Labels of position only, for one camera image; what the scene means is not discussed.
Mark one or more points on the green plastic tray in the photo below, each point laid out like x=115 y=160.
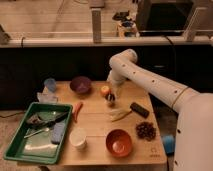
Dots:
x=40 y=135

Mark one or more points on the orange bowl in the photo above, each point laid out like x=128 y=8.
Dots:
x=119 y=143

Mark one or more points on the purple bowl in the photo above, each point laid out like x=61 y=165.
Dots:
x=80 y=84

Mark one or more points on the black rectangular block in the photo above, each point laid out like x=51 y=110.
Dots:
x=139 y=109

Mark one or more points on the silver utensil in tray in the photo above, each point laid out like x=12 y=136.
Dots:
x=36 y=132

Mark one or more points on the bunch of dark grapes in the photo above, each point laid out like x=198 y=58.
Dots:
x=146 y=130

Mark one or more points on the wooden board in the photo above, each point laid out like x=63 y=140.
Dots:
x=94 y=119

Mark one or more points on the black monitor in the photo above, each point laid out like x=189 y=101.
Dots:
x=162 y=17

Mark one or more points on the black spatula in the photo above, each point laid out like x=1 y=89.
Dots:
x=36 y=122

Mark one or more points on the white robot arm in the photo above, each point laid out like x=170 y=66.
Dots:
x=194 y=137

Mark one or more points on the blue sponge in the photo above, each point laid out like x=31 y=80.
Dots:
x=57 y=132

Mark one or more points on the small metal cup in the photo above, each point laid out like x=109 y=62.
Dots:
x=110 y=99

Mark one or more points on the white paper cup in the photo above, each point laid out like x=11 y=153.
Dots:
x=77 y=138

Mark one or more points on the blue plastic cup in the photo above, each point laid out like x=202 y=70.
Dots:
x=50 y=84

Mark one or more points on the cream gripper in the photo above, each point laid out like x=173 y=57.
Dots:
x=114 y=89

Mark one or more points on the clear plastic bag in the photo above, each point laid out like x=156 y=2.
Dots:
x=47 y=98

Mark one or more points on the orange carrot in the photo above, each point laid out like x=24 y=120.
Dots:
x=77 y=108

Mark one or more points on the orange apple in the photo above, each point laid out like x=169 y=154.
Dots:
x=105 y=90

